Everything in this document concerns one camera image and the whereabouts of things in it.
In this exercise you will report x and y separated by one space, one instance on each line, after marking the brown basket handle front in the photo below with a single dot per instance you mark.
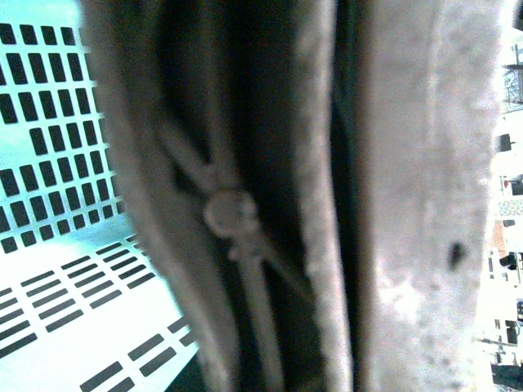
218 115

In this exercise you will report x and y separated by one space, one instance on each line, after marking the light blue plastic basket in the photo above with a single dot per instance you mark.
82 308

